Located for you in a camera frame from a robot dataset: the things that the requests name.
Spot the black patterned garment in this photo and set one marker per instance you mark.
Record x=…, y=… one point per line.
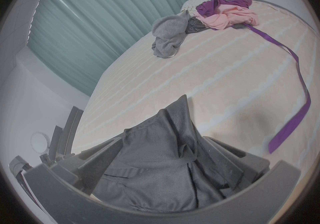
x=195, y=26

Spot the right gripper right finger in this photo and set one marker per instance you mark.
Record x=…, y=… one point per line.
x=252, y=165

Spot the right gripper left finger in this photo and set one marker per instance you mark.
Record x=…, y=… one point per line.
x=100, y=158

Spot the bed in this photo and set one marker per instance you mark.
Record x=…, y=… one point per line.
x=237, y=73

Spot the black chest of drawers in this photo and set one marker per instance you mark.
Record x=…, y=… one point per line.
x=72, y=128

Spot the pink garment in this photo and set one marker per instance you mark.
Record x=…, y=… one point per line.
x=225, y=19

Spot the grey garment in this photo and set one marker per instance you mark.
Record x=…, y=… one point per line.
x=170, y=27

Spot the purple garment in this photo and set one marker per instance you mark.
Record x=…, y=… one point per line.
x=210, y=7

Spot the blue-green curtain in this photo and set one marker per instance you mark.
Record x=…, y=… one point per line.
x=70, y=50
x=125, y=0

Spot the black T-shirt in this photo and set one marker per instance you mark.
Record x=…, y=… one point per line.
x=155, y=168

